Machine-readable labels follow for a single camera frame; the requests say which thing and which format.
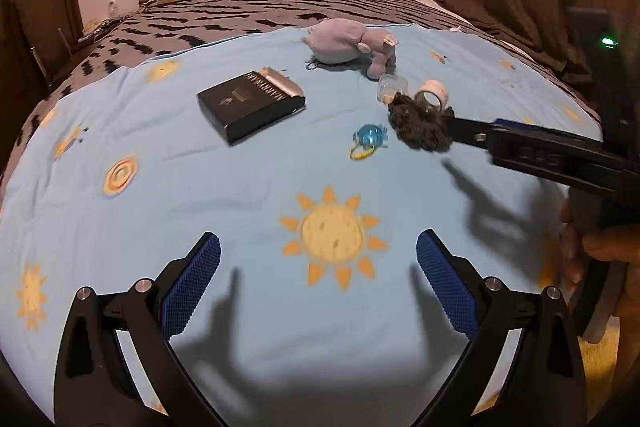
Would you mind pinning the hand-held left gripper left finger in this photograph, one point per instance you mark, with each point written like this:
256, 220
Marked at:
192, 287

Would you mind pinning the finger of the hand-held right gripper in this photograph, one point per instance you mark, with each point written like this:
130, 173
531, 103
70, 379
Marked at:
470, 134
515, 124

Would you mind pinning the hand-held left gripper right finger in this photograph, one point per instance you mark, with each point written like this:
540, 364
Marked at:
447, 284

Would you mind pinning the dark fuzzy scrunchie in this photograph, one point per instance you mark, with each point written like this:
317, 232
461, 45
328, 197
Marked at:
422, 127

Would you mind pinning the person's right hand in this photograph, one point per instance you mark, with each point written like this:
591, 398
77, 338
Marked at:
610, 244

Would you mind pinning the white tape roll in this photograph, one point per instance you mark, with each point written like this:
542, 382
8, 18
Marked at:
432, 93

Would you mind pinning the small clear jar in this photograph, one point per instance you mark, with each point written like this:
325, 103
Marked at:
391, 88

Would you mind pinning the light blue printed sheet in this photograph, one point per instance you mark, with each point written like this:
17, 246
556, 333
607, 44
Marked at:
225, 187

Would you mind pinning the grey plush toy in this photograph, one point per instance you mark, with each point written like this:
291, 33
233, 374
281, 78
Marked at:
345, 42

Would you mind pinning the black flat box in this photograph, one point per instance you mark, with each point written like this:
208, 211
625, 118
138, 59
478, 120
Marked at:
245, 104

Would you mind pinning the grey black striped blanket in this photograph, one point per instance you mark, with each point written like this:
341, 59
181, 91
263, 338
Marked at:
225, 14

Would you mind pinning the clutter on nightstand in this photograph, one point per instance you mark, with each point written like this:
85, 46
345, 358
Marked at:
102, 22

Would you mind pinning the dark wooden chair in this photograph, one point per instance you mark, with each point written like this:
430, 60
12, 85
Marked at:
45, 37

